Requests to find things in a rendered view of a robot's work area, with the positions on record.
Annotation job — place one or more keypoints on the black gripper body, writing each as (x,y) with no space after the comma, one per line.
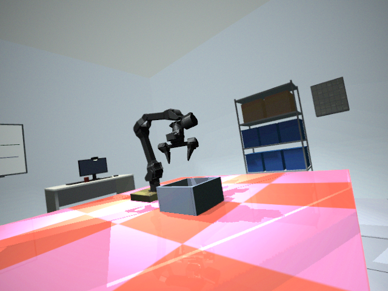
(178,143)

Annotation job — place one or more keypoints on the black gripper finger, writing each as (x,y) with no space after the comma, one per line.
(190,148)
(167,153)

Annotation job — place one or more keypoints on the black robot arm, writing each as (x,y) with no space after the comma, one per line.
(141,130)

